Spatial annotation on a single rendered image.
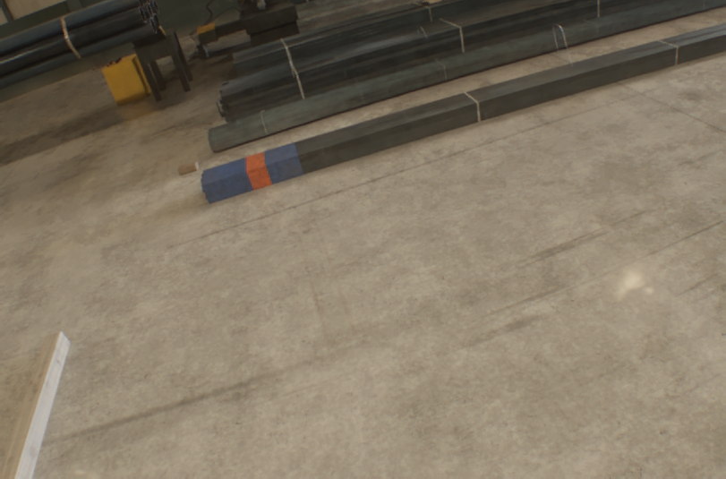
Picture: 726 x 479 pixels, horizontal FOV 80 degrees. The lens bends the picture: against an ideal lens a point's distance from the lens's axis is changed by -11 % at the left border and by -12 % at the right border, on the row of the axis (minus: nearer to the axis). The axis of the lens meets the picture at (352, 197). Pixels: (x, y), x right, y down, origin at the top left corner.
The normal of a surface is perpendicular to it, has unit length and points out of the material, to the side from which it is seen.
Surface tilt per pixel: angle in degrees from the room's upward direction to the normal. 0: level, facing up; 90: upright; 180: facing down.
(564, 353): 0
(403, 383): 0
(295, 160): 90
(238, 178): 90
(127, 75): 90
